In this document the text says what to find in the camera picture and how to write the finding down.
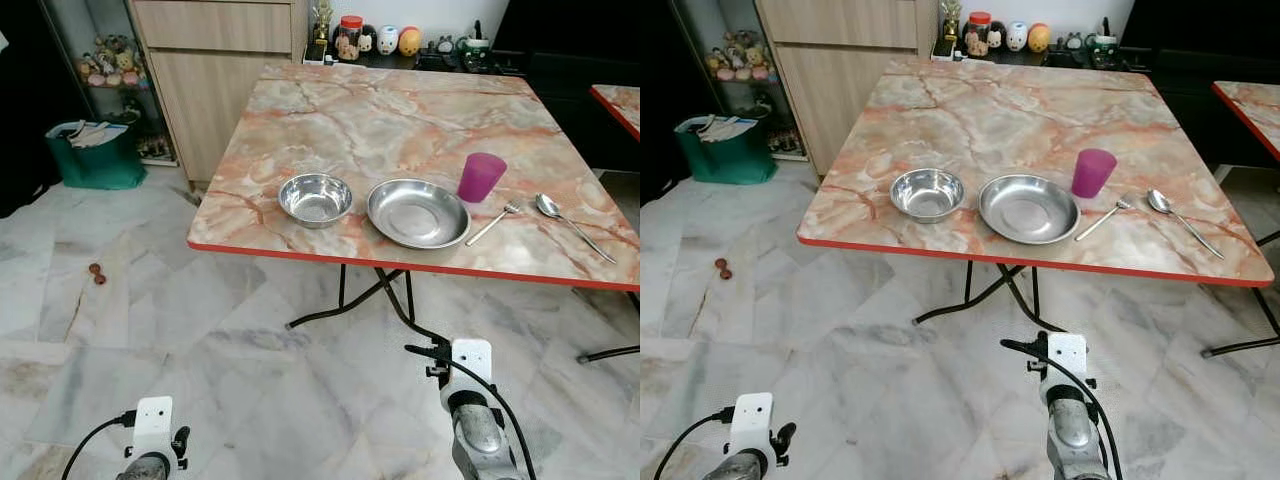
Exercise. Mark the purple plastic cup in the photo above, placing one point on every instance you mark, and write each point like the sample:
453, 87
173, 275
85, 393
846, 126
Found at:
482, 177
1093, 173

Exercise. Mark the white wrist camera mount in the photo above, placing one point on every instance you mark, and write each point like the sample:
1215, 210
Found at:
1066, 358
153, 425
750, 422
470, 365

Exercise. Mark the steel spoon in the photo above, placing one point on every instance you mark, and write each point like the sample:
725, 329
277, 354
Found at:
1159, 200
547, 205

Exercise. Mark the marble-pattern folding table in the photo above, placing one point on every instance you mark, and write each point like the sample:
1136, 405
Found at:
400, 120
622, 102
1010, 115
1252, 105

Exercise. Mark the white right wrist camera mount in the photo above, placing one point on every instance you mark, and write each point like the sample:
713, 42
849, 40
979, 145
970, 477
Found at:
470, 365
1066, 358

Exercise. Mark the gold trophy figurine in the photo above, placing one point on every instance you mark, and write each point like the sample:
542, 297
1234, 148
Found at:
321, 30
949, 28

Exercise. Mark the small brown floor object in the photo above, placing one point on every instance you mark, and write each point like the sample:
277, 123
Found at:
722, 268
96, 275

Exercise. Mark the small steel bowl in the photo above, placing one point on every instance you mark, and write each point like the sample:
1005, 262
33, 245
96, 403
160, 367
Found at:
927, 194
315, 200

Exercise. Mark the green bag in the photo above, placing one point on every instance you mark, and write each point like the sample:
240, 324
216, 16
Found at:
725, 160
98, 165

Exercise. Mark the white egg-shaped toy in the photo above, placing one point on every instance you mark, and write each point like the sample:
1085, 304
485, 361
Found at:
1017, 37
388, 40

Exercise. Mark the glass shelf with plush toys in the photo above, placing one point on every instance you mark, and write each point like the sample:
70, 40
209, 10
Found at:
738, 58
110, 65

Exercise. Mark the green mug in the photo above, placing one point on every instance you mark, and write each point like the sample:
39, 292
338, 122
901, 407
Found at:
474, 53
1105, 50

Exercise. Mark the light wooden cabinet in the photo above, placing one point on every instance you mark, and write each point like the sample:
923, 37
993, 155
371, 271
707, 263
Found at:
215, 80
840, 75

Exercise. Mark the large shallow steel plate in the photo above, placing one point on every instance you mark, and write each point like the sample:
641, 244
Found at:
1029, 209
417, 213

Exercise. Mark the yellow egg-shaped toy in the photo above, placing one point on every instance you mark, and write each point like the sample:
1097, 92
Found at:
1040, 38
410, 42

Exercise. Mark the black television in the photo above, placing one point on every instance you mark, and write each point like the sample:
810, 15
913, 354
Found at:
570, 35
1200, 30

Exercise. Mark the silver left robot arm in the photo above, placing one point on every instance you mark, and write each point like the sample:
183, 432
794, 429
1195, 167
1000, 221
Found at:
737, 467
145, 468

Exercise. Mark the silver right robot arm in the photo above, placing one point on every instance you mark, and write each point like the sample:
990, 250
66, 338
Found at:
480, 440
1072, 435

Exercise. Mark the steel fork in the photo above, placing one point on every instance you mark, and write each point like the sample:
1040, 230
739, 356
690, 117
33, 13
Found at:
493, 224
1103, 219

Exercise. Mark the black round toy figure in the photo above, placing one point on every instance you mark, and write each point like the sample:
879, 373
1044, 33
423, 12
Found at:
997, 37
367, 40

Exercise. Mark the red-lidded clear jar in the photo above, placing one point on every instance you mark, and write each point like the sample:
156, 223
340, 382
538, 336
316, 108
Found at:
978, 36
349, 40

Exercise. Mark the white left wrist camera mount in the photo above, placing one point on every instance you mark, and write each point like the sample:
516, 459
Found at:
750, 422
153, 425

